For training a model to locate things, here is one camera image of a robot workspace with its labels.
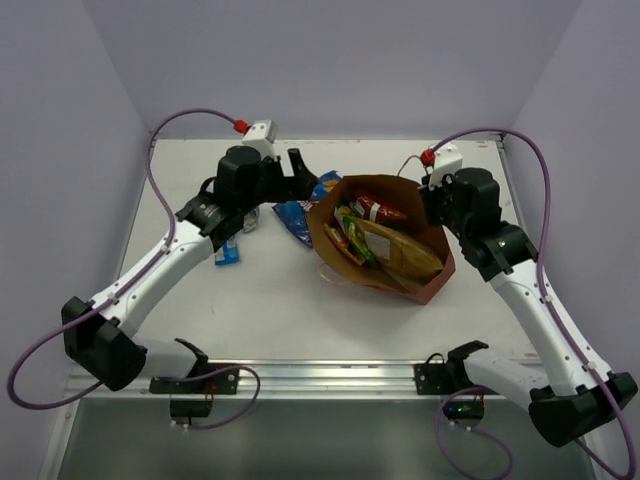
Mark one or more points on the red Doritos bag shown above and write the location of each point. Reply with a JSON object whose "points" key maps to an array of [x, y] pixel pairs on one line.
{"points": [[369, 207]]}

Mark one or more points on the tan chips bag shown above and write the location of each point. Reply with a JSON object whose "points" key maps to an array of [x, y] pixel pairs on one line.
{"points": [[400, 253]]}

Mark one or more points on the green yellow snack packet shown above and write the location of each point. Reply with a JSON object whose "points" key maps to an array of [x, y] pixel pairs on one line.
{"points": [[348, 238]]}

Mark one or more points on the black base bracket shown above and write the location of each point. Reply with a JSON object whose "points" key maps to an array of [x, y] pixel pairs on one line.
{"points": [[204, 379], [440, 376]]}

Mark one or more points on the right black base bracket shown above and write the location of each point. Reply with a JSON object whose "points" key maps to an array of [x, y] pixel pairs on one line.
{"points": [[440, 376]]}

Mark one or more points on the blue Oreo packet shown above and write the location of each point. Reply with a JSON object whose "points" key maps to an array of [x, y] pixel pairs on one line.
{"points": [[228, 253]]}

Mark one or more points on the black controller box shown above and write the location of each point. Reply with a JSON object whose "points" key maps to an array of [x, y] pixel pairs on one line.
{"points": [[465, 413], [186, 411]]}

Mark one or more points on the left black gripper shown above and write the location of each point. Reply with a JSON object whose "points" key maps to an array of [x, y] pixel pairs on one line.
{"points": [[284, 179]]}

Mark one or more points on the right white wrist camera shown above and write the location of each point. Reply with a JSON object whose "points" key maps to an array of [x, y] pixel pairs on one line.
{"points": [[440, 162]]}

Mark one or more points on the right black controller box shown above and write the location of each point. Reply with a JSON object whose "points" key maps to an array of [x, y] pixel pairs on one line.
{"points": [[465, 413]]}

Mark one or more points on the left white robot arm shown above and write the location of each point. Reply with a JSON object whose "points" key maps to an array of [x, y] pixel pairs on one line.
{"points": [[101, 333]]}

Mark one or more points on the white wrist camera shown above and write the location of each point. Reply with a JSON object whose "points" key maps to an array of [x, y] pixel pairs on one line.
{"points": [[440, 162], [260, 136]]}

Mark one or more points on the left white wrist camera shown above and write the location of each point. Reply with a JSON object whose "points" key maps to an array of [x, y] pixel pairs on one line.
{"points": [[260, 136]]}

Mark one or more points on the aluminium mounting rail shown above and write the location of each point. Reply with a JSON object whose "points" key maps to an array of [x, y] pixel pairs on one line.
{"points": [[321, 379]]}

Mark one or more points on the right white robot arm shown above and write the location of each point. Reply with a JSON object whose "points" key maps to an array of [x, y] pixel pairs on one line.
{"points": [[577, 392]]}

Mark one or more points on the blue Doritos bag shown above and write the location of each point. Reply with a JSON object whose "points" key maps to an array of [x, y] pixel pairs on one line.
{"points": [[293, 214]]}

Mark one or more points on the red brown paper bag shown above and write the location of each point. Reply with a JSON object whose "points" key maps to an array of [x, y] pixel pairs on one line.
{"points": [[404, 195]]}

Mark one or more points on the small blue white snack packet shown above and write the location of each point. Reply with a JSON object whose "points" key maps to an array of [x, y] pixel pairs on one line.
{"points": [[251, 220]]}

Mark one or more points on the left black controller box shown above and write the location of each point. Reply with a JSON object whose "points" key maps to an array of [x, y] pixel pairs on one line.
{"points": [[186, 411]]}

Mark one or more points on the left black base bracket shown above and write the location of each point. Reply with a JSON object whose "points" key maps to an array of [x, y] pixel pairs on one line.
{"points": [[204, 379]]}

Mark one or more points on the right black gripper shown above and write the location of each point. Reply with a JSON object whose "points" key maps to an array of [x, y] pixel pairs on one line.
{"points": [[430, 195]]}

